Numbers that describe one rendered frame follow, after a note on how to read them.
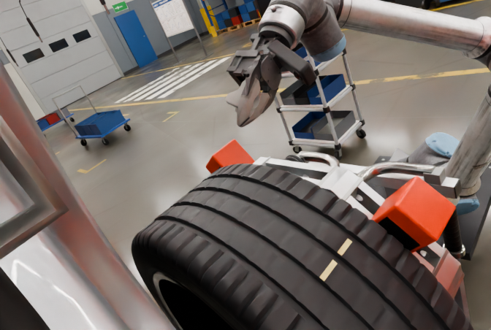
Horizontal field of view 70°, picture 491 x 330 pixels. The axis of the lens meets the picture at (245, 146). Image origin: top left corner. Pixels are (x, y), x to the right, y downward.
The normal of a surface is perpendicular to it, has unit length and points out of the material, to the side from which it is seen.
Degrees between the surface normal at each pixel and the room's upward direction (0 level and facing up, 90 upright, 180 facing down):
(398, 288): 51
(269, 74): 100
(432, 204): 45
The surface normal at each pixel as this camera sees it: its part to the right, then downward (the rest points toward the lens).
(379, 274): 0.21, -0.54
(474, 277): -0.36, -0.84
